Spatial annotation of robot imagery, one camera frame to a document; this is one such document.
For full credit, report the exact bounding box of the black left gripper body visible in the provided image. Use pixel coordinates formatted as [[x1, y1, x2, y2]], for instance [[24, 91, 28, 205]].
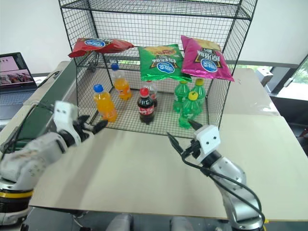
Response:
[[72, 117, 95, 145]]

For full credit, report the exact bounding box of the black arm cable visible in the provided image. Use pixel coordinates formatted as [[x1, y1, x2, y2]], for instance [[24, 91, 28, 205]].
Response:
[[181, 154, 264, 218], [0, 103, 56, 153]]

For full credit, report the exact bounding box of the green soda bottle yellow cap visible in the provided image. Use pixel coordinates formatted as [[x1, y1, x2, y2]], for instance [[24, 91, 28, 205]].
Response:
[[178, 91, 203, 128], [173, 80, 191, 114], [191, 78, 206, 109]]

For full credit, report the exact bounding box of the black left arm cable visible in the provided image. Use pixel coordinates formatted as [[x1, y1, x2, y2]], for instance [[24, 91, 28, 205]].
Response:
[[0, 103, 56, 153]]

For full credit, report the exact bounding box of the black low cabinet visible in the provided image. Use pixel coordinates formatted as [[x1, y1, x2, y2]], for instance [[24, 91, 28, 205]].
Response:
[[269, 91, 308, 138]]

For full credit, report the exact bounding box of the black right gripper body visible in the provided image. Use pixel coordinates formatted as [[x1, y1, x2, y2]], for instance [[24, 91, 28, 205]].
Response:
[[184, 139, 202, 160]]

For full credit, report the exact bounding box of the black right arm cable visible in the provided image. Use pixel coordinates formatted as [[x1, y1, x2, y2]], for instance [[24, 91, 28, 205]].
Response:
[[181, 154, 264, 218]]

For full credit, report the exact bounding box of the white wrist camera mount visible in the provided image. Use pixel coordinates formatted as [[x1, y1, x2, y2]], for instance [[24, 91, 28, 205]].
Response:
[[53, 101, 79, 128], [192, 124, 222, 160]]

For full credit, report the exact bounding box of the green conveyor belt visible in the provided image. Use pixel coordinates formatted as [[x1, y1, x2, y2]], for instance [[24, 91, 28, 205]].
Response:
[[0, 60, 80, 154]]

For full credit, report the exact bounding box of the orange soda bottle blue cap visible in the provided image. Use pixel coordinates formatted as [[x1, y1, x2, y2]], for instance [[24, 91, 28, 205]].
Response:
[[111, 64, 133, 101], [93, 84, 118, 123]]

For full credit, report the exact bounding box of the cola bottle red cap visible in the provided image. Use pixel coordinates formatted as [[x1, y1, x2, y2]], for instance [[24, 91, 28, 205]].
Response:
[[145, 80, 158, 108], [137, 88, 155, 125]]

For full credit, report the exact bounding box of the black wire shelf rack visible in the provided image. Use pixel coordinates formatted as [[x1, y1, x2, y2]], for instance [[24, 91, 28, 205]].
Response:
[[58, 0, 258, 140]]

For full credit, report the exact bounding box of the open laptop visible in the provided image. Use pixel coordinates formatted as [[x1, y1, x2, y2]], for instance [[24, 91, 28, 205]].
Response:
[[0, 52, 39, 120]]

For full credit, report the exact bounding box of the magenta chip bag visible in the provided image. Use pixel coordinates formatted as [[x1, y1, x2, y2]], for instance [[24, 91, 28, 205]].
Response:
[[180, 35, 235, 83]]

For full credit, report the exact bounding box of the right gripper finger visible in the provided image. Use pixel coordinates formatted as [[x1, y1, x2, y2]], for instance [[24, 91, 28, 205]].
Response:
[[167, 132, 188, 157], [188, 119, 202, 131]]

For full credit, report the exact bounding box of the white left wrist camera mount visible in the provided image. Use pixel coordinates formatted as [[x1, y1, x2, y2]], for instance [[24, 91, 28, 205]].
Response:
[[53, 101, 79, 128]]

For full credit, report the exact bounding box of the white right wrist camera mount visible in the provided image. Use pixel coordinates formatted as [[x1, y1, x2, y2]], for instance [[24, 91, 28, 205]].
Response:
[[192, 124, 222, 160]]

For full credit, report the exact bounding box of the dark window frame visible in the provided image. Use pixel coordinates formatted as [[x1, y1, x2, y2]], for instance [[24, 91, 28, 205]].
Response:
[[237, 54, 308, 93]]

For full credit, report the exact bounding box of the red chip bag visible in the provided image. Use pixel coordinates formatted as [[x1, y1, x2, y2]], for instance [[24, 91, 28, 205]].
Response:
[[68, 38, 135, 59]]

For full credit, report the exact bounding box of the green chip bag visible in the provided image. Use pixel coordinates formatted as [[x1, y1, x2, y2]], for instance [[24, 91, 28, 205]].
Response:
[[138, 43, 193, 83]]

